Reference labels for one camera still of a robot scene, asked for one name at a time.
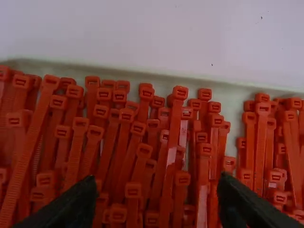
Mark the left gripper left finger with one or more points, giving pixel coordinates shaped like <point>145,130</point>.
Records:
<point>73,206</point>

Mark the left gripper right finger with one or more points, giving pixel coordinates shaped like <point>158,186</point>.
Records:
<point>242,206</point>

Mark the pale tray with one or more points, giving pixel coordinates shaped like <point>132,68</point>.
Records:
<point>166,79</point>

